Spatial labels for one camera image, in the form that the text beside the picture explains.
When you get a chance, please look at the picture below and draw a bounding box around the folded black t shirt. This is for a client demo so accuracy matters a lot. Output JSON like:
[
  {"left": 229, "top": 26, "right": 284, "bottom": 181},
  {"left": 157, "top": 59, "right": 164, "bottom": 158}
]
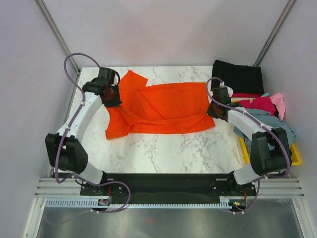
[{"left": 212, "top": 60, "right": 264, "bottom": 94}]

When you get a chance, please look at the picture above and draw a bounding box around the white slotted cable duct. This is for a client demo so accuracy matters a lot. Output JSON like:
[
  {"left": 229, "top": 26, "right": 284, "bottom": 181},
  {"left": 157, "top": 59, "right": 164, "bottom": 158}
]
[{"left": 45, "top": 197, "right": 237, "bottom": 209}]

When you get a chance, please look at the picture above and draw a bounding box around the grey blue t shirt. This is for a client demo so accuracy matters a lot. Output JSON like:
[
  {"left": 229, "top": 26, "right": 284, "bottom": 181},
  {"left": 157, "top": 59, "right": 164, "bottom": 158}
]
[{"left": 233, "top": 109, "right": 297, "bottom": 150}]

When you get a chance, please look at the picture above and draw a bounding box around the left aluminium frame post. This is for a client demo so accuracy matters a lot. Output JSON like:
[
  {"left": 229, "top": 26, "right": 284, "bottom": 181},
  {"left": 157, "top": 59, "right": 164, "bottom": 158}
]
[{"left": 33, "top": 0, "right": 82, "bottom": 75}]

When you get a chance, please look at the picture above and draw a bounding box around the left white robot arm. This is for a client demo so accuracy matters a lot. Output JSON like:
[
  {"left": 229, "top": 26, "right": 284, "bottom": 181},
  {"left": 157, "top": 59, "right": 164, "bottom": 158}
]
[{"left": 45, "top": 67, "right": 122, "bottom": 195}]

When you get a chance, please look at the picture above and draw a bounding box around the magenta t shirt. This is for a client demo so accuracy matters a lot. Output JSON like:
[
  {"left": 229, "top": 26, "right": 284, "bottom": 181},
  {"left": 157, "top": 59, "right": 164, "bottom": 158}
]
[{"left": 236, "top": 96, "right": 279, "bottom": 117}]

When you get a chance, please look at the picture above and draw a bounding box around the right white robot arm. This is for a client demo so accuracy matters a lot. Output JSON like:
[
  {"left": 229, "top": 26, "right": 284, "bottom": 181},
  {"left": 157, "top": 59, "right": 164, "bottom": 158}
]
[{"left": 207, "top": 87, "right": 291, "bottom": 195}]

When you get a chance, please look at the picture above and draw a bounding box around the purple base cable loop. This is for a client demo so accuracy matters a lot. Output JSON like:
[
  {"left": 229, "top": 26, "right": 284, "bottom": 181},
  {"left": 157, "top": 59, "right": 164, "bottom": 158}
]
[{"left": 90, "top": 181, "right": 133, "bottom": 213}]

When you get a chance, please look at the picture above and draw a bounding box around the aluminium frame post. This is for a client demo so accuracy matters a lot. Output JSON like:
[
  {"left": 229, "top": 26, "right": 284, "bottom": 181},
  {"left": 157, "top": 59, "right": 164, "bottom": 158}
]
[
  {"left": 33, "top": 0, "right": 82, "bottom": 75},
  {"left": 253, "top": 0, "right": 297, "bottom": 67}
]

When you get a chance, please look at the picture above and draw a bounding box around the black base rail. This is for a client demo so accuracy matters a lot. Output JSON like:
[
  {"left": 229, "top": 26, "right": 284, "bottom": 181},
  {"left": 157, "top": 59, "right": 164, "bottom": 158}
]
[{"left": 80, "top": 173, "right": 256, "bottom": 204}]

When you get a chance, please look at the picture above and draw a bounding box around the pink t shirt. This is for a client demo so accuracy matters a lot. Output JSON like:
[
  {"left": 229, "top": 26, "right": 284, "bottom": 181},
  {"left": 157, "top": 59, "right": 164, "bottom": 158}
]
[{"left": 270, "top": 93, "right": 286, "bottom": 119}]

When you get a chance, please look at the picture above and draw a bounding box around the right aluminium frame post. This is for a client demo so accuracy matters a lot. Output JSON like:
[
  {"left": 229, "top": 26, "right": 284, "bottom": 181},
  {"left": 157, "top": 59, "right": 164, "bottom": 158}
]
[{"left": 253, "top": 0, "right": 297, "bottom": 67}]

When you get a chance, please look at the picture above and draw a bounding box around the orange t shirt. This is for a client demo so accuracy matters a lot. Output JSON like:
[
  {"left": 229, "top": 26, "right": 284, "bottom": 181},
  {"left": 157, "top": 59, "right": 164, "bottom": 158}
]
[{"left": 105, "top": 70, "right": 215, "bottom": 140}]

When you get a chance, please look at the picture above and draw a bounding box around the folded red t shirt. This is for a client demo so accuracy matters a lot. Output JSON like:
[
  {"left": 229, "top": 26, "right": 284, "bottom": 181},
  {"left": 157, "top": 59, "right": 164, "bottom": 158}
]
[{"left": 232, "top": 93, "right": 262, "bottom": 98}]

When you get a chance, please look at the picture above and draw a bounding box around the yellow plastic bin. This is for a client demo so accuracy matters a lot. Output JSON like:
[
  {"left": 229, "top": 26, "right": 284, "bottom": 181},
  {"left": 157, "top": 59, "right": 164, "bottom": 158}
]
[{"left": 239, "top": 137, "right": 302, "bottom": 166}]

